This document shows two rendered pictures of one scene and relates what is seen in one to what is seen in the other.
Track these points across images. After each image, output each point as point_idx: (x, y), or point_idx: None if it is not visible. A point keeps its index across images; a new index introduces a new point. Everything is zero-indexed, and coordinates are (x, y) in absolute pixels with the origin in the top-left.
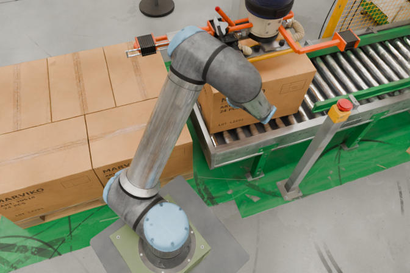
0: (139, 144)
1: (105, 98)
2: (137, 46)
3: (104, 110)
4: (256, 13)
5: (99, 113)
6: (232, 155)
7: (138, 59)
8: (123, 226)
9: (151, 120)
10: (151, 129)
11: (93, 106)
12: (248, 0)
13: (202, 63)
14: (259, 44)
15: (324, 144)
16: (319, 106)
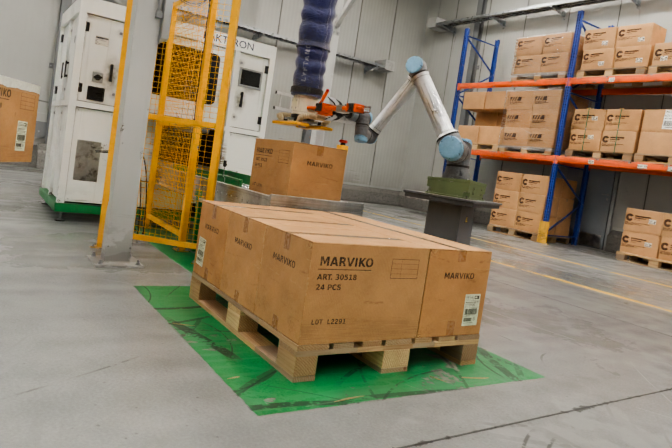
0: (441, 110)
1: (322, 219)
2: (362, 106)
3: (340, 221)
4: (321, 95)
5: (345, 222)
6: None
7: (250, 207)
8: (460, 179)
9: (436, 95)
10: (439, 98)
11: (338, 222)
12: (316, 89)
13: (426, 64)
14: (312, 125)
15: None
16: None
